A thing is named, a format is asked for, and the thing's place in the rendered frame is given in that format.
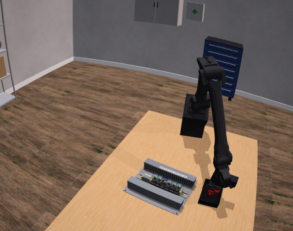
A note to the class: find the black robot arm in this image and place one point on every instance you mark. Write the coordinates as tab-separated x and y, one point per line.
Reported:
200	102

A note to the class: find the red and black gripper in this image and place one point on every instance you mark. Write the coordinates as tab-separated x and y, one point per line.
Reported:
211	185

